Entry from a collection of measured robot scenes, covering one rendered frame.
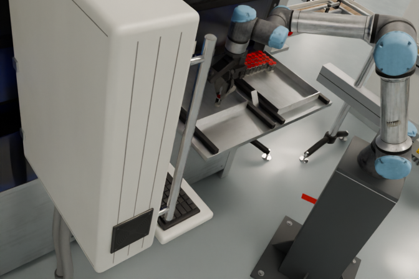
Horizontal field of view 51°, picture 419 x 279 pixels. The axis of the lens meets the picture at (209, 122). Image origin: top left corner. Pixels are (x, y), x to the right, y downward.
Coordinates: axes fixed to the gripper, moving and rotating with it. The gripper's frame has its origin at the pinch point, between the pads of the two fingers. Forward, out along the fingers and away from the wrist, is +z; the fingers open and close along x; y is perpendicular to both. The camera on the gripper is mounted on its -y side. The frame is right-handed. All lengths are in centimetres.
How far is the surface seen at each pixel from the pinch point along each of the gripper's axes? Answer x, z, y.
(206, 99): 5.0, 5.1, -0.7
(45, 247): 22, 79, -61
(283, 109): -15.1, 3.3, 21.9
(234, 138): -16.9, 5.8, -5.1
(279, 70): 7.5, 5.1, 43.8
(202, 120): -5.9, 3.1, -12.0
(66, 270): -3, 61, -63
